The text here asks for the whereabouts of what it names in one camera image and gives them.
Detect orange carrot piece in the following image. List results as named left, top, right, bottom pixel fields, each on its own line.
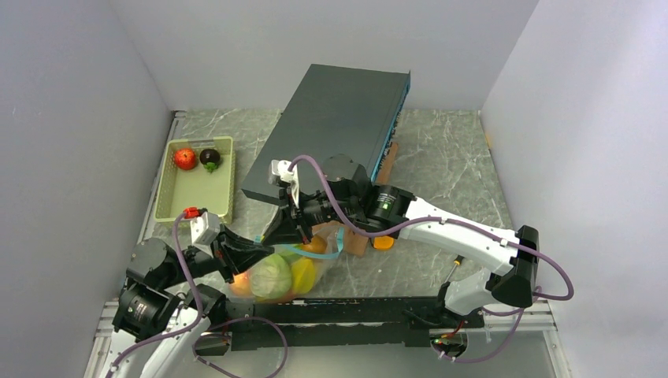
left=299, top=235, right=328, bottom=254

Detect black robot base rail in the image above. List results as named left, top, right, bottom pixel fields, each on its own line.
left=208, top=296, right=486, bottom=351

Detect yellow handled screwdriver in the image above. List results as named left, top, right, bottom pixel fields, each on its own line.
left=443, top=255, right=465, bottom=285

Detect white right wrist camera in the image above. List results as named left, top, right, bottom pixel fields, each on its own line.
left=268, top=160, right=302, bottom=209

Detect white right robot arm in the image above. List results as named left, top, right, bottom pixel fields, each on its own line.
left=261, top=154, right=537, bottom=327

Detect red apple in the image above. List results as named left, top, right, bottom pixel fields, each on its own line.
left=173, top=148, right=199, bottom=171

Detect orange round disc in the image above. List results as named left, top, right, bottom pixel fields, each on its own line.
left=372, top=235, right=395, bottom=251

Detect clear zip bag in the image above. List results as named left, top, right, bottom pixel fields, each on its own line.
left=225, top=225, right=344, bottom=303

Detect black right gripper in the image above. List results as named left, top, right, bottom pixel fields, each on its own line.
left=262, top=185, right=358, bottom=244

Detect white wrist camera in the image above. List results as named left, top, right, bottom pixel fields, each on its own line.
left=184, top=207, right=221, bottom=258
left=268, top=160, right=302, bottom=209

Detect green cabbage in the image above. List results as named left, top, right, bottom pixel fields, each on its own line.
left=248, top=254, right=292, bottom=299

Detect grey network switch box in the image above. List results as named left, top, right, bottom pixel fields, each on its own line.
left=241, top=64, right=411, bottom=205

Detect dark purple mangosteen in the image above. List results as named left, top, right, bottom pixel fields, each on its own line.
left=199, top=148, right=222, bottom=173

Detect orange peach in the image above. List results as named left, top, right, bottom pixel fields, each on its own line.
left=228, top=272, right=254, bottom=298

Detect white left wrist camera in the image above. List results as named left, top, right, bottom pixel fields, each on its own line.
left=184, top=207, right=221, bottom=258

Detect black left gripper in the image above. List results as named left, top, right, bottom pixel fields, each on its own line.
left=159, top=222, right=274, bottom=288

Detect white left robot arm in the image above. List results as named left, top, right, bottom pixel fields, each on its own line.
left=102, top=229, right=275, bottom=377

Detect pale green plastic basket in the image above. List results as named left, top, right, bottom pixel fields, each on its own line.
left=153, top=136, right=236, bottom=224

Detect yellow lemon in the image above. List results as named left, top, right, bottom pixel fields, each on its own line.
left=291, top=258, right=317, bottom=295

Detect wooden board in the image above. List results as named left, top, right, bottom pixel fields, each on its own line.
left=343, top=142, right=399, bottom=257

